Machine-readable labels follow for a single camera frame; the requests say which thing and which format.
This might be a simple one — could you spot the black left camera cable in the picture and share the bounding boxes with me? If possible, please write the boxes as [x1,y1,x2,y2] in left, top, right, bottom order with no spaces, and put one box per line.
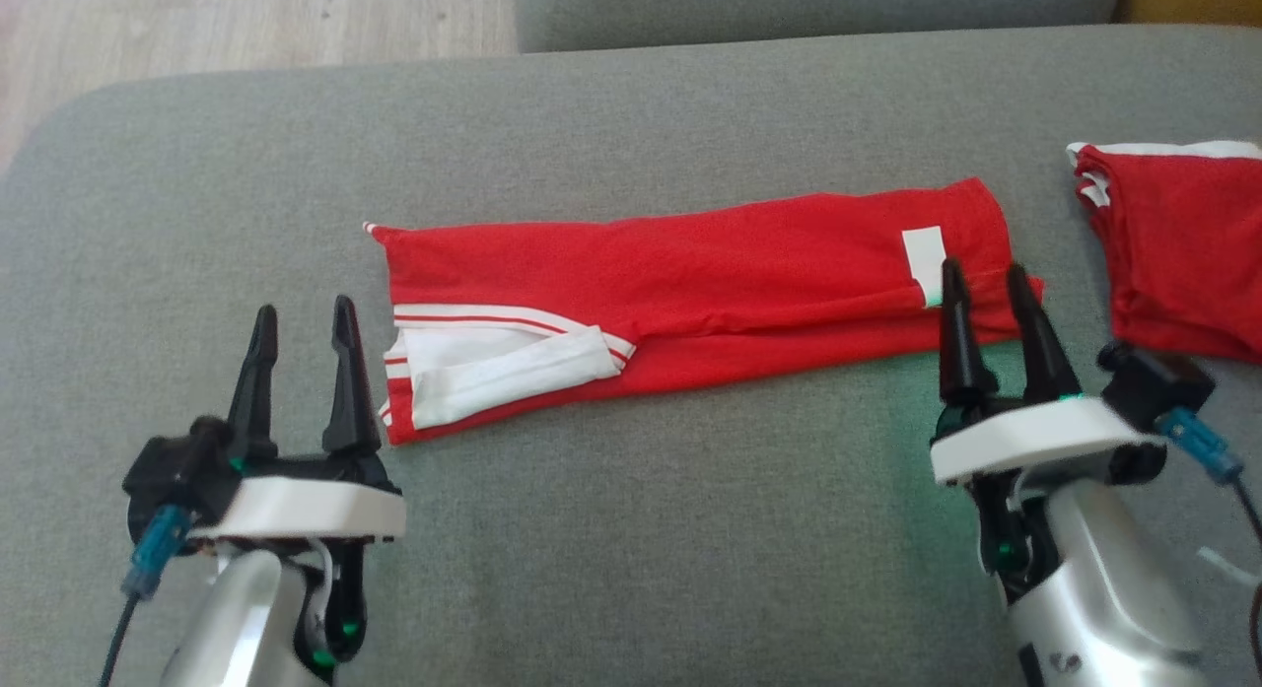
[99,588,139,687]

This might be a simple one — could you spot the blue camera connector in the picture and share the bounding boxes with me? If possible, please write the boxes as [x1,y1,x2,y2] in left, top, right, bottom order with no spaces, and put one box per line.
[120,505,195,601]
[1156,407,1245,486]

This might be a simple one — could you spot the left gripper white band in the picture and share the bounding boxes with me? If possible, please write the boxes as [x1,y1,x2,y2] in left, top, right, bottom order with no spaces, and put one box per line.
[187,295,407,543]

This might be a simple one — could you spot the black right camera cable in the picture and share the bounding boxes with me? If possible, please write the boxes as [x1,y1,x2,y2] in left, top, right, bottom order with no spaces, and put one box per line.
[1232,475,1262,668]

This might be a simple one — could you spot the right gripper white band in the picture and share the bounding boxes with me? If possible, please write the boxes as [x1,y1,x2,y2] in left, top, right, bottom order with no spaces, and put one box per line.
[930,258,1169,487]

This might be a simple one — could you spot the red Bulls basketball shorts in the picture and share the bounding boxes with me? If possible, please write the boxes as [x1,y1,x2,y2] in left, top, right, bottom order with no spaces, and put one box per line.
[1065,140,1262,365]

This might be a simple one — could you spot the red Bulls basketball jersey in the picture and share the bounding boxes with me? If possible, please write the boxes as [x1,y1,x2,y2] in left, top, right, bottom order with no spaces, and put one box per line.
[363,177,1046,447]

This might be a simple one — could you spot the blue left camera connector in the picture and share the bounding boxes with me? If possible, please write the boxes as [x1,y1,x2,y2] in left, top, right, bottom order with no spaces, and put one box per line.
[120,505,195,601]

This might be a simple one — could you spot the blue right camera connector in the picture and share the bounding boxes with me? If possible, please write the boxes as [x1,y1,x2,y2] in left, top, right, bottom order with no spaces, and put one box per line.
[1156,407,1245,486]

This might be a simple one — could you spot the black camera cable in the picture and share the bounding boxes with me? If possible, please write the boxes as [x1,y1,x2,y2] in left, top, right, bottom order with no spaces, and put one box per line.
[1232,475,1262,668]
[99,588,139,687]

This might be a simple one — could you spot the grey sofa seat cushion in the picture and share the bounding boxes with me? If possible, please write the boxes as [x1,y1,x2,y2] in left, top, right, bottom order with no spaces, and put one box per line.
[513,0,1123,54]

